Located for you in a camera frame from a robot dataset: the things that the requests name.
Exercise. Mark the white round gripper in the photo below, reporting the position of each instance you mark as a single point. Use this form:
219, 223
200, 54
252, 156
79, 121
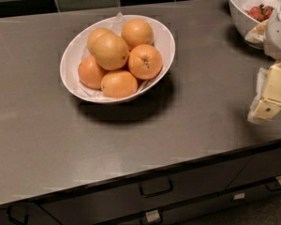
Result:
279, 35

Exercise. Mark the orange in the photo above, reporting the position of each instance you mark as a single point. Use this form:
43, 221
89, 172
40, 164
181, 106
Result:
94, 35
119, 84
145, 62
91, 73
110, 51
137, 32

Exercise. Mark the white oval bowl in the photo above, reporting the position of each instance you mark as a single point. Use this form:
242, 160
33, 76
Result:
71, 54

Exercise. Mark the black drawer handle centre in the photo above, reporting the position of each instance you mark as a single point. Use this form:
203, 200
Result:
155, 187

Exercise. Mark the white label lower centre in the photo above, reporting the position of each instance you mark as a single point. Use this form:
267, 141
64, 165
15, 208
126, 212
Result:
152, 216

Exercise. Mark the dark drawer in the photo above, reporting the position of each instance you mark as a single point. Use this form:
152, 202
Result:
261, 166
126, 200

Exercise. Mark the black drawer handle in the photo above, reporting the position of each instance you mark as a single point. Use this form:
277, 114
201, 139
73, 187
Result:
273, 186
14, 219
155, 187

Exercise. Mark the black drawer handle left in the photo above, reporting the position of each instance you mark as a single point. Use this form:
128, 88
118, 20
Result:
14, 219

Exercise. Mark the white label lower right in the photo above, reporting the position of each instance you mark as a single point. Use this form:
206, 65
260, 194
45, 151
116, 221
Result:
239, 196

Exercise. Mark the white fruit bowl right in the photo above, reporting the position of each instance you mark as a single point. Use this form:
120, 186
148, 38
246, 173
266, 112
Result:
242, 21

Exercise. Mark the black drawer handle right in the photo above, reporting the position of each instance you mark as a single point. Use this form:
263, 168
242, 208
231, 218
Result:
273, 186

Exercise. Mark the red strawberries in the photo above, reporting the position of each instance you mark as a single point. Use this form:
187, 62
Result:
260, 13

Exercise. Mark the dark drawer front centre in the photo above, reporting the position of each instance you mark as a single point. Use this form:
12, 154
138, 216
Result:
126, 200

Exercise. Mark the dark drawer front right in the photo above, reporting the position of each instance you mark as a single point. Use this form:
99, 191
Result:
261, 166

